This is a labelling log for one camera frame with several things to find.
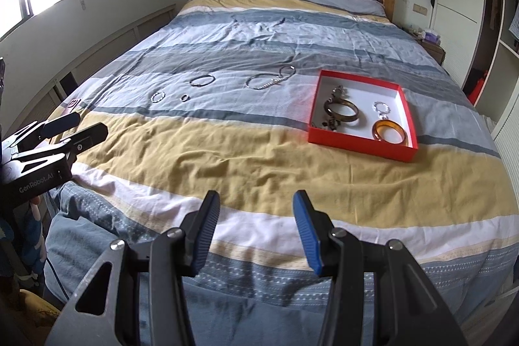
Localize olive brown bangle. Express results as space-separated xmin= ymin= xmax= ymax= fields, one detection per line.
xmin=323 ymin=99 xmax=361 ymax=124

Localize striped hanging garment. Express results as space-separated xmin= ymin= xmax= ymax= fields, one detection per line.
xmin=508 ymin=0 xmax=519 ymax=42

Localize thick amber bangle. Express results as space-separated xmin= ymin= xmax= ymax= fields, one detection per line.
xmin=372 ymin=120 xmax=408 ymax=146

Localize brown beaded bracelet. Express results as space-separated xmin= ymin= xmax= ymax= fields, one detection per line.
xmin=314 ymin=119 xmax=341 ymax=133

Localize silver chain bracelet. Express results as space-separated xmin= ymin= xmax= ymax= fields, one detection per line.
xmin=247 ymin=72 xmax=281 ymax=90

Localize white wardrobe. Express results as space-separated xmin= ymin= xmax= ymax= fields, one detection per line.
xmin=430 ymin=0 xmax=487 ymax=87

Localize wooden nightstand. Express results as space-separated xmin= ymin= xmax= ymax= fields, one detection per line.
xmin=409 ymin=30 xmax=447 ymax=66

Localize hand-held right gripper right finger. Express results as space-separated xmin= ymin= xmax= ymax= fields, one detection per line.
xmin=293 ymin=190 xmax=463 ymax=346

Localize low white wall cabinet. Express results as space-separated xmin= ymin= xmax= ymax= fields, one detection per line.
xmin=0 ymin=3 xmax=177 ymax=136

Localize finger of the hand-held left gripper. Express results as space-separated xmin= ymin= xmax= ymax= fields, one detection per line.
xmin=0 ymin=112 xmax=81 ymax=157
xmin=8 ymin=122 xmax=109 ymax=168

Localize grey pillow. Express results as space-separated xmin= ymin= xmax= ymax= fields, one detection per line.
xmin=293 ymin=0 xmax=386 ymax=16

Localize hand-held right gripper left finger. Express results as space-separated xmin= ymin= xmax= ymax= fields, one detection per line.
xmin=44 ymin=190 xmax=222 ymax=346

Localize red object in closet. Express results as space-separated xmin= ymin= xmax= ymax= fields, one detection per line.
xmin=470 ymin=68 xmax=487 ymax=103

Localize red cardboard box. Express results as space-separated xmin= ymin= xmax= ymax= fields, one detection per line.
xmin=308 ymin=69 xmax=418 ymax=162

